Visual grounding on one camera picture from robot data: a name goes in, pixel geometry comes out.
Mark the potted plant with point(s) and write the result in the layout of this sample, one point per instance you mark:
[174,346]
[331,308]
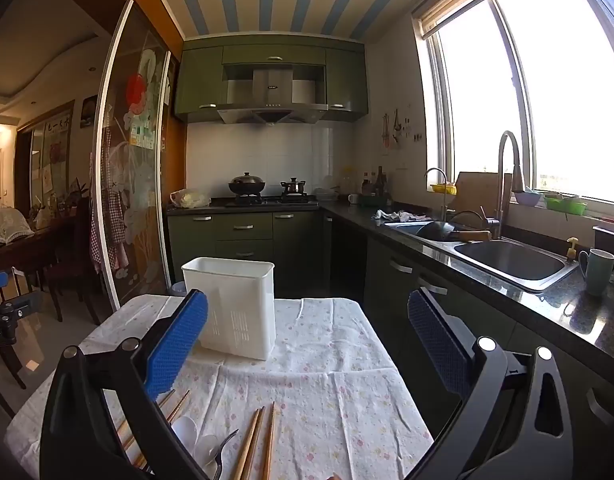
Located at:
[74,197]

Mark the gas stove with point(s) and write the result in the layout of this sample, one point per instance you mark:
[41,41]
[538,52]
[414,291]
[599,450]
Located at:
[272,201]

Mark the black fork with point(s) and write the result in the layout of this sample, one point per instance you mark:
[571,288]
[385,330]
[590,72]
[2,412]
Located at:
[218,460]

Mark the white mesh food cover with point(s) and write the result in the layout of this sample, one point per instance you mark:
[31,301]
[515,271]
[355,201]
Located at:
[7,227]

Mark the tall steel faucet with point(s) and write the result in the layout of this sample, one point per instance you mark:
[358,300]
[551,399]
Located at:
[501,185]

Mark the wall poster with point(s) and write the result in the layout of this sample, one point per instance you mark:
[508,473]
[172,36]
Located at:
[90,111]

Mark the dark wooden dining table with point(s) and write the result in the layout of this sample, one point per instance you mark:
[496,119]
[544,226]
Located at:
[32,250]

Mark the yellow drain basket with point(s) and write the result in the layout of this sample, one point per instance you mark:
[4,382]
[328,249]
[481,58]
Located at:
[444,189]

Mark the white plastic spoon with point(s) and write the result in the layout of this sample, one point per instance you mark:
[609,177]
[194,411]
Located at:
[184,432]
[208,447]

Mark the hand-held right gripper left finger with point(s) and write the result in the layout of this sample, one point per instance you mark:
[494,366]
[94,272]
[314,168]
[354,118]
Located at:
[177,345]

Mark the steel range hood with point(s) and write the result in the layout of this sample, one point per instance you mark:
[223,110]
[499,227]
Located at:
[272,90]

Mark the white plastic bag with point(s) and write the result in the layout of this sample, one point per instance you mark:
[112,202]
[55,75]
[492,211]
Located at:
[189,199]

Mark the dark wooden chair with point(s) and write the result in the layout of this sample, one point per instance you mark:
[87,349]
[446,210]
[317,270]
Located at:
[74,270]

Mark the printed sliding glass door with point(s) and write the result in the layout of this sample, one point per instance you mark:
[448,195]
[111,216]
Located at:
[137,185]

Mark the purple hanging bowl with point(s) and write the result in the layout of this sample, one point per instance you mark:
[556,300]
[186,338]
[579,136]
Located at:
[528,198]

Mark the green drawer base cabinet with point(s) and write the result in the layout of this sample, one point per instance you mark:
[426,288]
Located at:
[247,245]

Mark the floral white tablecloth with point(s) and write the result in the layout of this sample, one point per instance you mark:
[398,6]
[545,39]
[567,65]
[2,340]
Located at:
[312,360]

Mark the red checked apron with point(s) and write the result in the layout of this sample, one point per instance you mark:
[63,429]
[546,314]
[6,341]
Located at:
[109,220]

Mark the wooden chopstick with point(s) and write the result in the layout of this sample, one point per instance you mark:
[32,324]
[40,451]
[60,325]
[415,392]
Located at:
[270,440]
[244,445]
[179,405]
[254,440]
[167,399]

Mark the window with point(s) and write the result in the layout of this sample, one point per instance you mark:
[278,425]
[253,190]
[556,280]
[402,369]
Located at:
[562,85]

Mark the small steel faucet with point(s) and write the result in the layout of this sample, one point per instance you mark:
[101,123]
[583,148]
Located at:
[443,195]

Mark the white plastic utensil basket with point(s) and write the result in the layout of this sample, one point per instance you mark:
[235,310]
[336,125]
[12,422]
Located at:
[237,305]

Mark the black box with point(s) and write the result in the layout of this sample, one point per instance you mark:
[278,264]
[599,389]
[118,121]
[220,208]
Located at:
[611,240]

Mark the green mug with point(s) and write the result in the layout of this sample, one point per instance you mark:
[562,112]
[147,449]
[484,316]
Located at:
[598,272]

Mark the black wok with lid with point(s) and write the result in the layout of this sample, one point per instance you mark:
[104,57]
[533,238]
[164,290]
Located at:
[247,184]

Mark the wooden cutting board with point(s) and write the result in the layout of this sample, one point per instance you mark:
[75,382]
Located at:
[479,187]

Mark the green wall cabinets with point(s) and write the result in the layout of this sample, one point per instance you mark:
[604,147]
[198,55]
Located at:
[199,80]

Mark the green plastic basket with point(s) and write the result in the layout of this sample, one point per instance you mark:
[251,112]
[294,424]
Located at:
[566,205]

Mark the dark sauce bottle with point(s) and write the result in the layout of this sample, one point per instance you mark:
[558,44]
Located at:
[366,184]
[380,182]

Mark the blue trash bin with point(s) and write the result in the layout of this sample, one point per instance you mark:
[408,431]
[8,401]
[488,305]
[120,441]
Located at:
[178,289]

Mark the crumpled dishcloth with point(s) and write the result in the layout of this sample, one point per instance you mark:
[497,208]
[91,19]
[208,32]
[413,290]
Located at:
[399,216]

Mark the wall hanging utensils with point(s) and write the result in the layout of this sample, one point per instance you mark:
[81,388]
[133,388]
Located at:
[394,127]

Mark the stainless steel sink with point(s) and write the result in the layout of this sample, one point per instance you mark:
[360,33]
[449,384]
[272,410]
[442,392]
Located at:
[512,265]

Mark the small black pot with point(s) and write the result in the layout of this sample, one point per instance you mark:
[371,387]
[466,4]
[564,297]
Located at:
[293,187]

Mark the black granite countertop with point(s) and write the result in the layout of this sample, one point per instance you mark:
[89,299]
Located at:
[577,315]

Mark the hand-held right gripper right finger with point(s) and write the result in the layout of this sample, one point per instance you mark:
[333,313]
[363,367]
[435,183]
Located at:
[437,345]

